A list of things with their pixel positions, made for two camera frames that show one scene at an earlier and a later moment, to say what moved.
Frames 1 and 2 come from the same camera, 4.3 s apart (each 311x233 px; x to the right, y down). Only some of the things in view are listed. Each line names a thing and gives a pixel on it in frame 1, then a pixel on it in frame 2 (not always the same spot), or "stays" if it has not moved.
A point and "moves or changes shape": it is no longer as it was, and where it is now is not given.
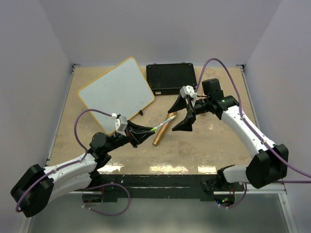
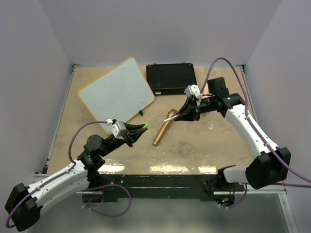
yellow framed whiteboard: [123, 90] stays
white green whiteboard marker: [168, 120] moves or changes shape
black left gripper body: [119, 140] stays
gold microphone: [164, 129] stays
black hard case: [168, 78] stays
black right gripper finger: [180, 104] → [188, 107]
